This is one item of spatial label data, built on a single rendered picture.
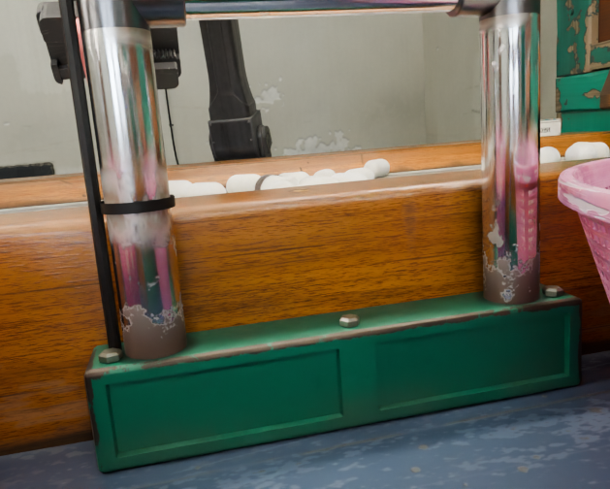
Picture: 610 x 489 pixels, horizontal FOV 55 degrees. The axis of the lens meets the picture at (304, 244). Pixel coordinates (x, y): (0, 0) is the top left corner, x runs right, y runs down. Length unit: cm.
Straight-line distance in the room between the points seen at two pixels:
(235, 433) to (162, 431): 3
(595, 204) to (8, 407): 22
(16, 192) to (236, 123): 36
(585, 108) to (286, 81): 188
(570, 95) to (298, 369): 72
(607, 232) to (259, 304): 13
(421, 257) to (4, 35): 237
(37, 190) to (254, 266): 40
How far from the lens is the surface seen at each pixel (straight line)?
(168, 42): 52
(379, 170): 59
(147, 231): 21
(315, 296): 25
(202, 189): 45
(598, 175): 27
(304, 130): 262
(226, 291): 24
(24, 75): 253
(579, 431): 25
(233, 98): 87
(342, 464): 22
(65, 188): 61
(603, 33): 87
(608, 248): 19
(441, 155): 67
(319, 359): 23
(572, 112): 89
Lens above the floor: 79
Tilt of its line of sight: 11 degrees down
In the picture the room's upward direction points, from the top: 4 degrees counter-clockwise
